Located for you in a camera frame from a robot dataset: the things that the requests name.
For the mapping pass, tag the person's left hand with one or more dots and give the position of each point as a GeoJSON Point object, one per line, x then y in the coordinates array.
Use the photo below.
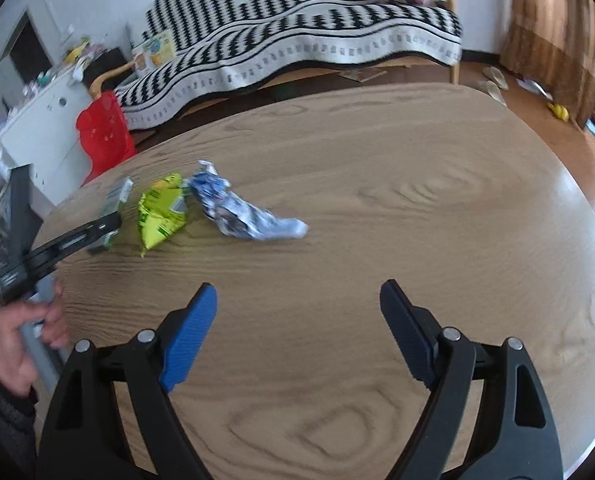
{"type": "Point", "coordinates": [12, 355]}

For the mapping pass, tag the wooden oval table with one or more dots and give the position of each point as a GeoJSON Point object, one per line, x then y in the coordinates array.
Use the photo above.
{"type": "Point", "coordinates": [377, 185]}

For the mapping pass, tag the black white striped sofa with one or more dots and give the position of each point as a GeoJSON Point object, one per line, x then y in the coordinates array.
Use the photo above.
{"type": "Point", "coordinates": [302, 45]}

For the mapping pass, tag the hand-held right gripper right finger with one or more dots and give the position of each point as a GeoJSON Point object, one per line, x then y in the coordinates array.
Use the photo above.
{"type": "Point", "coordinates": [407, 335]}

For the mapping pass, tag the white paper sheet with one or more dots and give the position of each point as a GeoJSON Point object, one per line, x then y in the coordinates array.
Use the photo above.
{"type": "Point", "coordinates": [532, 87]}

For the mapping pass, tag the black upright board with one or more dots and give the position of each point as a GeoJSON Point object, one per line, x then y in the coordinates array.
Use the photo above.
{"type": "Point", "coordinates": [20, 205]}

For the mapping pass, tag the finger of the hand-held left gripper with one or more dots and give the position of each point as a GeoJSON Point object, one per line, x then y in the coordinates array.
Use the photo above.
{"type": "Point", "coordinates": [77, 241]}

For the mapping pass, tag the brown curtain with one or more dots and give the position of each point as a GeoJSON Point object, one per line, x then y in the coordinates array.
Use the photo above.
{"type": "Point", "coordinates": [552, 25]}

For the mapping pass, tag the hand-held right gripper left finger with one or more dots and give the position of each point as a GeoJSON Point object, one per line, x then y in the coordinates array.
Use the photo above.
{"type": "Point", "coordinates": [190, 340]}

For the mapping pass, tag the yellow toy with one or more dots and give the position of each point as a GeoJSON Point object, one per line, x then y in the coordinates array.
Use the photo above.
{"type": "Point", "coordinates": [560, 111]}

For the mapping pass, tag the red plastic stool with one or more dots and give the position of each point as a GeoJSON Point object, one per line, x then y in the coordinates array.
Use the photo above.
{"type": "Point", "coordinates": [105, 135]}

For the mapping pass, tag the colourful picture book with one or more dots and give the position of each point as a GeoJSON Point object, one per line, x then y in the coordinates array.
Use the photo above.
{"type": "Point", "coordinates": [155, 50]}

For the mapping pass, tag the white cabinet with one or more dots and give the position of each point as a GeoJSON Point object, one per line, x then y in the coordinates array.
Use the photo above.
{"type": "Point", "coordinates": [42, 130]}

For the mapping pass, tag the green yellow wrapper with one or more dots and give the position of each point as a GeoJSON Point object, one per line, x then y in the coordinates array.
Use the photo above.
{"type": "Point", "coordinates": [157, 220]}

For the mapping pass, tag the flat cardboard piece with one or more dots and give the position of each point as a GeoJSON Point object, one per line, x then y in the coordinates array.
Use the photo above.
{"type": "Point", "coordinates": [362, 75]}

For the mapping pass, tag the blue white crumpled wrapper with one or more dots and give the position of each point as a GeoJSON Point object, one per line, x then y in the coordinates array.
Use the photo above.
{"type": "Point", "coordinates": [237, 215]}

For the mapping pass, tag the person's left forearm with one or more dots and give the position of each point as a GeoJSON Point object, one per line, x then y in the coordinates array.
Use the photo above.
{"type": "Point", "coordinates": [2, 430]}

